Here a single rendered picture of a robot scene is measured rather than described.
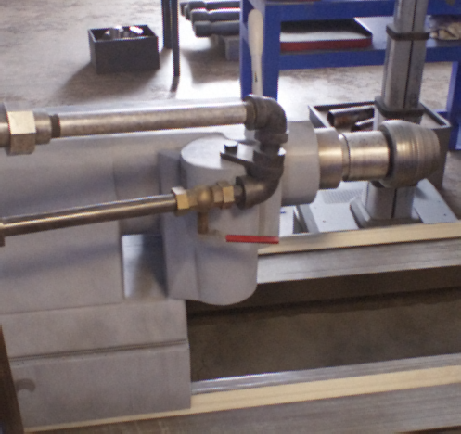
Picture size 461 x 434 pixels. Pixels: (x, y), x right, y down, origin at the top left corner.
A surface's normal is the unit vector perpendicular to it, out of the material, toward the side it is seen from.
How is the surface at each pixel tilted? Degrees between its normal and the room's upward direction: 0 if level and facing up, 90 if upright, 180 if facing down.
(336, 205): 0
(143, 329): 62
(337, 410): 0
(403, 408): 0
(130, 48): 90
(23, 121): 56
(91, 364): 90
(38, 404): 90
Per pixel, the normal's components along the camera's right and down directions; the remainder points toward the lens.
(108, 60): 0.30, 0.47
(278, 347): -0.11, -0.78
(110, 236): 0.15, 0.16
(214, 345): 0.34, -0.80
